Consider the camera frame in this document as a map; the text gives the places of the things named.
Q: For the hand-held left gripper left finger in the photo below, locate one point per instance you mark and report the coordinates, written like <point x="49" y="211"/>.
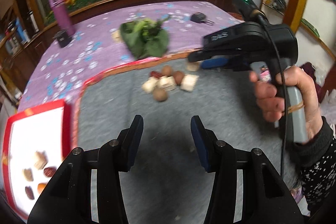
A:
<point x="135" y="140"/>

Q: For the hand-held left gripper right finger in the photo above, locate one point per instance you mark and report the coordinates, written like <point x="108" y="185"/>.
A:
<point x="199" y="142"/>

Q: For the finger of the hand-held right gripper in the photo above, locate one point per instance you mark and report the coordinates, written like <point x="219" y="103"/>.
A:
<point x="210" y="55"/>
<point x="214" y="63"/>

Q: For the brown longan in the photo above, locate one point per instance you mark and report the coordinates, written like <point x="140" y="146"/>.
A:
<point x="166" y="71"/>
<point x="160" y="95"/>
<point x="178" y="77"/>

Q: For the red date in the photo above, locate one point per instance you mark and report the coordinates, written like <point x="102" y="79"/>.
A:
<point x="50" y="171"/>
<point x="155" y="74"/>
<point x="29" y="192"/>

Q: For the red box with white inside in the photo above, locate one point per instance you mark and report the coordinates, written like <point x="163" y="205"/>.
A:
<point x="34" y="134"/>

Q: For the person's right forearm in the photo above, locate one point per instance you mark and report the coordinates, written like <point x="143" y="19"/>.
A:
<point x="317" y="166"/>

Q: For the person's right hand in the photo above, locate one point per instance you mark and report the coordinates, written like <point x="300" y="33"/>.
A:
<point x="270" y="103"/>

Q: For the grey felt mat red trim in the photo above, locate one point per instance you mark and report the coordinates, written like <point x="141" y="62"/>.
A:
<point x="157" y="113"/>

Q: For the tools on shelf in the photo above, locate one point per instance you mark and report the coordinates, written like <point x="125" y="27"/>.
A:
<point x="275" y="2"/>

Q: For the black car key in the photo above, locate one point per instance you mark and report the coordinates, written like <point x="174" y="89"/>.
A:
<point x="198" y="17"/>

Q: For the dark red cloth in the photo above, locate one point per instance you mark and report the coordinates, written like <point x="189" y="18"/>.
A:
<point x="308" y="67"/>

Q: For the green bok choy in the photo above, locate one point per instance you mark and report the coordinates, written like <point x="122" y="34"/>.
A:
<point x="147" y="43"/>

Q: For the small wooden block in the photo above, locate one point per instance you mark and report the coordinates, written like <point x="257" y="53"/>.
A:
<point x="116" y="35"/>

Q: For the purple floral tablecloth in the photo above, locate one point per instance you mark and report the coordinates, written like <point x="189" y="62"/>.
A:
<point x="92" y="29"/>

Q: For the small black square box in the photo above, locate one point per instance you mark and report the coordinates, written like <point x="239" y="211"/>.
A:
<point x="63" y="39"/>

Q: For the purple thermos bottle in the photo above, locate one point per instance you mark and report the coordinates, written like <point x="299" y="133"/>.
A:
<point x="61" y="14"/>

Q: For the steel thermos jug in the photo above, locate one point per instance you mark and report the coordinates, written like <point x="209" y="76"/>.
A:
<point x="32" y="22"/>

